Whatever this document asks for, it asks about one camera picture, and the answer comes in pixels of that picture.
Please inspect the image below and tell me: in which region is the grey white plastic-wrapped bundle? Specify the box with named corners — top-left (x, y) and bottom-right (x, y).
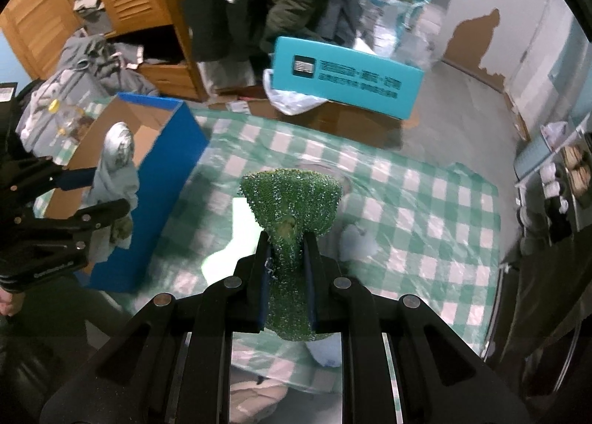
top-left (83, 122), bottom-right (139, 264)

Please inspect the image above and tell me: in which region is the green glitter cloth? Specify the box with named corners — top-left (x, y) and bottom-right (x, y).
top-left (240, 168), bottom-right (342, 342)

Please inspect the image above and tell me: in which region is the light blue sock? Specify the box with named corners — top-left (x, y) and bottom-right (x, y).
top-left (305, 334), bottom-right (342, 368)

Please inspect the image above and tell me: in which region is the small grey sock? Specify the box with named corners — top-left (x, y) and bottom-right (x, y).
top-left (338, 224), bottom-right (379, 263)

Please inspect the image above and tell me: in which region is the light green cloth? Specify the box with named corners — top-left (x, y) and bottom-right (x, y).
top-left (202, 197), bottom-right (262, 286)

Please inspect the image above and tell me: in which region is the long grey fleece mitten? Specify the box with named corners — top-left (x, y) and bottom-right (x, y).
top-left (298, 162), bottom-right (352, 196)

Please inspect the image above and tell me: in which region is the person's left hand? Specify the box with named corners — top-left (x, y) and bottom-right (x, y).
top-left (0, 288), bottom-right (25, 317)

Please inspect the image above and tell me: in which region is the plastic bottle yellow cap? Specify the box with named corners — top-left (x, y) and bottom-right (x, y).
top-left (48, 99), bottom-right (94, 143)

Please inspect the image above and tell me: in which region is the open cardboard box blue rim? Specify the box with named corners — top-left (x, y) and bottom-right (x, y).
top-left (43, 93), bottom-right (209, 293)

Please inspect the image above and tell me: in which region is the grey hoodie pile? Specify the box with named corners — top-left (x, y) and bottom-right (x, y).
top-left (16, 34), bottom-right (158, 156)

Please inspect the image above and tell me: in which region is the green checkered tablecloth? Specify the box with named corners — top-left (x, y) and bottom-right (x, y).
top-left (138, 108), bottom-right (503, 395)

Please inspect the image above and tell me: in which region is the brown flat cardboard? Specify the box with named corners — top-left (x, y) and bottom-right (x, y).
top-left (207, 95), bottom-right (420, 148)

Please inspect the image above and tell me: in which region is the white plastic bag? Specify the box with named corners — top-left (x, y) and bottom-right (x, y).
top-left (263, 69), bottom-right (327, 116)

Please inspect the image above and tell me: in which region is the teal shoe box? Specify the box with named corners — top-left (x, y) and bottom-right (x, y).
top-left (272, 37), bottom-right (424, 120)

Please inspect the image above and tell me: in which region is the shoe rack with shoes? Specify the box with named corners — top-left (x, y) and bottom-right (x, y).
top-left (515, 115), bottom-right (591, 256)

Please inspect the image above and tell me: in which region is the light blue trash bin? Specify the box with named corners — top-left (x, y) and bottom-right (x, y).
top-left (514, 135), bottom-right (551, 179)

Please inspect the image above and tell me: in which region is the blue white shopping bag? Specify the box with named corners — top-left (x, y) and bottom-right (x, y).
top-left (358, 0), bottom-right (433, 70)

